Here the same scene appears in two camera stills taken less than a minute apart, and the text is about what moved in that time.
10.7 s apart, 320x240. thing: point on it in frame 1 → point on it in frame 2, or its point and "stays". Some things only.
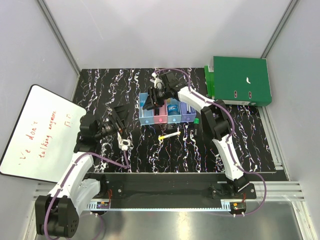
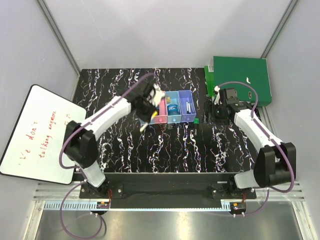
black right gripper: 149,104 → 209,107
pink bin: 162,118 stays
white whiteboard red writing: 44,138 stays
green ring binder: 239,80 stays
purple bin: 185,117 stays
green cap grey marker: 196,123 stays
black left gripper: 116,123 → 147,117
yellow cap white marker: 162,137 → 154,115
